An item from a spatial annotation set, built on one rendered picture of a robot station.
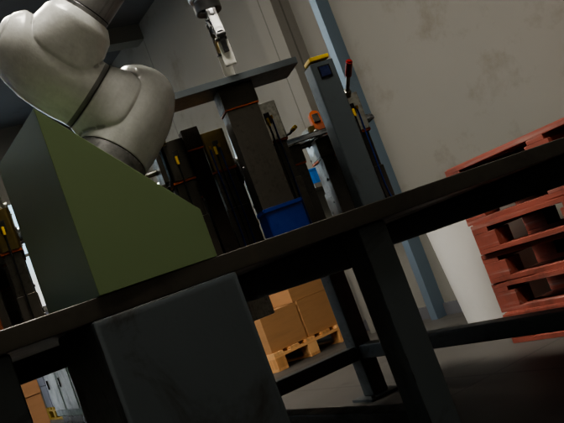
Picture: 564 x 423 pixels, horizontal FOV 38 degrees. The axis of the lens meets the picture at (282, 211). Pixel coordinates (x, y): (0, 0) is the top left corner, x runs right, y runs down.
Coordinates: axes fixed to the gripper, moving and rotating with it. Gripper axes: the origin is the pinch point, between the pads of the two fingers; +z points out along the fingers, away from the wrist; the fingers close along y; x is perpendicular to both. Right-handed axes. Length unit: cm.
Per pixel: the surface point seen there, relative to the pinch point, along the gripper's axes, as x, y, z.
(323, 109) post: -21.0, 3.9, 18.8
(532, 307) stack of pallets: -94, 111, 107
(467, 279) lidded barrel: -91, 177, 92
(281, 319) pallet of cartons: -7, 358, 87
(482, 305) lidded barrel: -93, 176, 106
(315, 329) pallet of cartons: -29, 373, 104
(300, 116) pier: -70, 351, -44
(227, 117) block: 5.6, -1.2, 13.1
